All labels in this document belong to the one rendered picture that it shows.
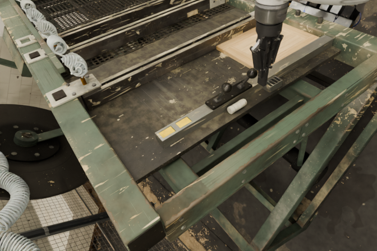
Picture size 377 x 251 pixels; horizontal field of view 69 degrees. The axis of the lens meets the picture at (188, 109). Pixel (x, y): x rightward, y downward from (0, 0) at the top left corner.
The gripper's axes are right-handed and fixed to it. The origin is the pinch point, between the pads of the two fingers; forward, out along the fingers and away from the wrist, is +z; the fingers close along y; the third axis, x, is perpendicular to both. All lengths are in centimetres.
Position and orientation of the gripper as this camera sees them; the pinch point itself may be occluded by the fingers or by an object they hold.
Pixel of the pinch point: (262, 75)
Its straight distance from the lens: 97.1
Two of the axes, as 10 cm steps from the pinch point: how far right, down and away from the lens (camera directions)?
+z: 0.9, 7.2, 6.9
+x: -5.9, -5.1, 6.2
